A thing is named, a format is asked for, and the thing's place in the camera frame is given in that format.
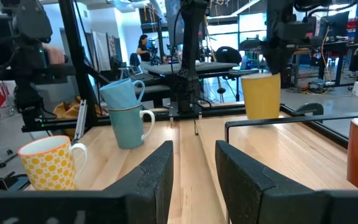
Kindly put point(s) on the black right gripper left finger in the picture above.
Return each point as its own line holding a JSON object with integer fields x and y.
{"x": 148, "y": 193}

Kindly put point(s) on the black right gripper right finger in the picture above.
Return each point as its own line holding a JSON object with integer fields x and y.
{"x": 247, "y": 196}

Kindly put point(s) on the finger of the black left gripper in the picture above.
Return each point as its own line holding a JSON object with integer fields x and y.
{"x": 271, "y": 60}
{"x": 281, "y": 59}

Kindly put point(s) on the plain yellow mug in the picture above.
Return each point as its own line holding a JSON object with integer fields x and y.
{"x": 261, "y": 96}

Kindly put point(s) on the light blue mug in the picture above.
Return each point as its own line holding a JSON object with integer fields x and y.
{"x": 120, "y": 93}

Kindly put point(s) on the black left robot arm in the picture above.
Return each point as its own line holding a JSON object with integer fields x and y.
{"x": 190, "y": 62}

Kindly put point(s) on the black office chair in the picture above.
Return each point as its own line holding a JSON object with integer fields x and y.
{"x": 227, "y": 55}

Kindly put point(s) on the black computer monitor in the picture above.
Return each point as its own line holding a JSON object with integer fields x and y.
{"x": 337, "y": 25}

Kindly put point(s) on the black desk with legs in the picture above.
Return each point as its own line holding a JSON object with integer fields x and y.
{"x": 337, "y": 46}

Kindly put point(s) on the grey work table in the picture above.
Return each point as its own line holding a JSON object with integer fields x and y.
{"x": 191, "y": 68}

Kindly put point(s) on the silver aluminium bar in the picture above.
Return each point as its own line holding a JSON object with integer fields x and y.
{"x": 81, "y": 119}

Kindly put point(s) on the tan fabric bag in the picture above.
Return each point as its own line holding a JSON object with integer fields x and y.
{"x": 65, "y": 110}

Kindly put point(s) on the person's hand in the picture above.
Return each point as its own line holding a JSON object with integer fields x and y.
{"x": 54, "y": 55}

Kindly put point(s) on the wooden shelf black metal frame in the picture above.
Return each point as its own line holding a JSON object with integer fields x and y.
{"x": 291, "y": 155}

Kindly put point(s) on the black aluminium rig frame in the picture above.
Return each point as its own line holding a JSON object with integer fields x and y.
{"x": 222, "y": 109}

